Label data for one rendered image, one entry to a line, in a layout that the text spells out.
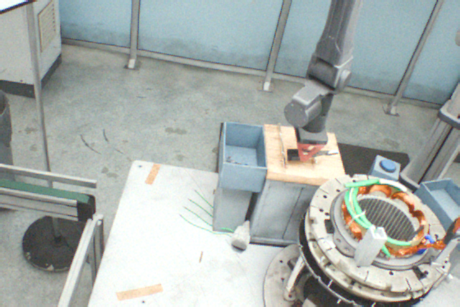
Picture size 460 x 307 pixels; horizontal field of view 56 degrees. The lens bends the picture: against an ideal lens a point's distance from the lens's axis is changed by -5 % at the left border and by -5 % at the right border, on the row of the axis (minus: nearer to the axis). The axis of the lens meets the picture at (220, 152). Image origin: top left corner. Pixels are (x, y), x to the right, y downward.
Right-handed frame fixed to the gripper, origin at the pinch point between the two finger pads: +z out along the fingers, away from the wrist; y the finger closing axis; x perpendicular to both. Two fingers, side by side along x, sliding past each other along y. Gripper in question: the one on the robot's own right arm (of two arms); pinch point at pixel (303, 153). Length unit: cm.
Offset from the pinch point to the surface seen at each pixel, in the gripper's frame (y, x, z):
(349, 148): -138, 76, 118
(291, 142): -7.9, -1.4, 3.4
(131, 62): -203, -77, 107
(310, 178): 4.7, 1.9, 3.6
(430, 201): 6.9, 34.4, 7.0
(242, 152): -10.8, -13.1, 10.8
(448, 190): 0.5, 43.1, 9.2
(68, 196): -7, -63, 30
